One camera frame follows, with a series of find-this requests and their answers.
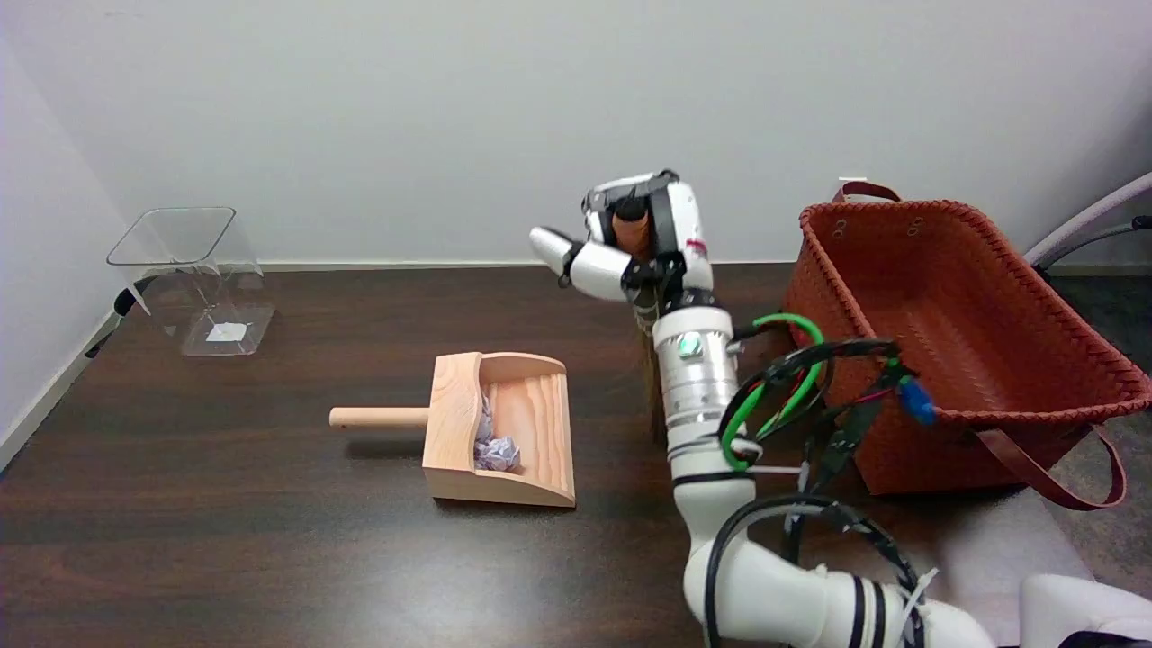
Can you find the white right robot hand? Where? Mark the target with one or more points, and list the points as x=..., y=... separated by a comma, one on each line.
x=612, y=268

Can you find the straw hand broom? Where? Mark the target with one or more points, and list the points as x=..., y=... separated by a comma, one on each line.
x=633, y=232

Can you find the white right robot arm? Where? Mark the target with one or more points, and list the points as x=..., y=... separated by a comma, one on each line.
x=697, y=387

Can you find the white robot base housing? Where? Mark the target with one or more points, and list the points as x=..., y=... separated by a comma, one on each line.
x=1080, y=607

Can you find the brown woven basket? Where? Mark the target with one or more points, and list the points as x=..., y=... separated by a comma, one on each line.
x=981, y=360

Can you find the wooden dustpan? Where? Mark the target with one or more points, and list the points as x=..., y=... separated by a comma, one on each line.
x=531, y=423

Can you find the crumpled paper ball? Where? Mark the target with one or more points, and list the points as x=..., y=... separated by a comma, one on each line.
x=497, y=453

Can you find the clear plastic container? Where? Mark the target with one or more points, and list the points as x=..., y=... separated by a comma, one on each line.
x=211, y=297

